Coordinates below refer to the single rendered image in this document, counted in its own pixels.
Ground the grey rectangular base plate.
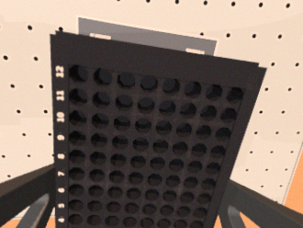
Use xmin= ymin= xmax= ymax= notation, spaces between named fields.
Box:
xmin=0 ymin=0 xmax=303 ymax=205

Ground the black well plate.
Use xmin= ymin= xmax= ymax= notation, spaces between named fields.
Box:
xmin=50 ymin=30 xmax=267 ymax=228

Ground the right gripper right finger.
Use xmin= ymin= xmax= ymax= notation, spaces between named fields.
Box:
xmin=218 ymin=179 xmax=303 ymax=228

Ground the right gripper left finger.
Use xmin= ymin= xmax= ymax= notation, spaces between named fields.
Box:
xmin=0 ymin=163 xmax=56 ymax=228

